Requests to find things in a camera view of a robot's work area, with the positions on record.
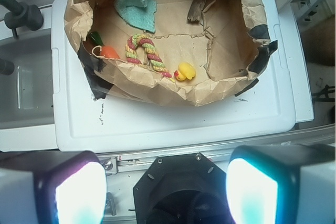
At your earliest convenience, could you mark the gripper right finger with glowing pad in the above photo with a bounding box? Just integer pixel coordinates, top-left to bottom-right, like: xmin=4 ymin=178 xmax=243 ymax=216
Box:
xmin=226 ymin=144 xmax=335 ymax=223

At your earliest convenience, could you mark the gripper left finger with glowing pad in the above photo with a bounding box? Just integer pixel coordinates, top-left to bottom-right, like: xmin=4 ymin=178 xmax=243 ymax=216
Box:
xmin=1 ymin=150 xmax=107 ymax=223

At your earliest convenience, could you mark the teal blue cloth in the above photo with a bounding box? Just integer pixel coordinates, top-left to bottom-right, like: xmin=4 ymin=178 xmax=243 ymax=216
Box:
xmin=114 ymin=0 xmax=157 ymax=33

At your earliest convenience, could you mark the white plastic bin lid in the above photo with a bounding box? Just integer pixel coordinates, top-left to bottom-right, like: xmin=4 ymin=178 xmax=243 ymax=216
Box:
xmin=51 ymin=0 xmax=314 ymax=153

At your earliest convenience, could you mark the clear plastic bin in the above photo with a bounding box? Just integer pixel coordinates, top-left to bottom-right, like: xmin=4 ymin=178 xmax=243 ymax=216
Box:
xmin=1 ymin=7 xmax=57 ymax=152

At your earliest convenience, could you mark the orange carrot toy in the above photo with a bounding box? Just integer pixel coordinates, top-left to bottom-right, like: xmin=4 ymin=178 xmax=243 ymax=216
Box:
xmin=88 ymin=31 xmax=120 ymax=59

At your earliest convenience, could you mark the yellow rubber duck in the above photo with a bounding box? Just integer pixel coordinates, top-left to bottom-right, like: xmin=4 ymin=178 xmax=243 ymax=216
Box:
xmin=174 ymin=62 xmax=196 ymax=81

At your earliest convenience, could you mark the black clamp knob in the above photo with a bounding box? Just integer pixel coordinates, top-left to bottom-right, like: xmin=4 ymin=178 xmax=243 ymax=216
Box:
xmin=1 ymin=0 xmax=44 ymax=39

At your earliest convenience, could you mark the brown paper bag tray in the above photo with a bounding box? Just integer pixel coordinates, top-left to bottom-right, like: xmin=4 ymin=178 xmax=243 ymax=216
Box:
xmin=64 ymin=0 xmax=278 ymax=106

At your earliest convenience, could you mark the aluminium extrusion rail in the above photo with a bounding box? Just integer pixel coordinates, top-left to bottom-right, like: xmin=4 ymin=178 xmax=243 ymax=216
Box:
xmin=98 ymin=124 xmax=335 ymax=175

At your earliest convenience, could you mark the black octagonal mount plate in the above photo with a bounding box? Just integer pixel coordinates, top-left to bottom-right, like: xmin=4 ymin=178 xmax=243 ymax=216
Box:
xmin=133 ymin=153 xmax=234 ymax=223

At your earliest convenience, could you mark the multicolour rope toy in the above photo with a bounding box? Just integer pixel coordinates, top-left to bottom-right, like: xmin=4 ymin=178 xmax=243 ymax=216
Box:
xmin=125 ymin=34 xmax=175 ymax=82

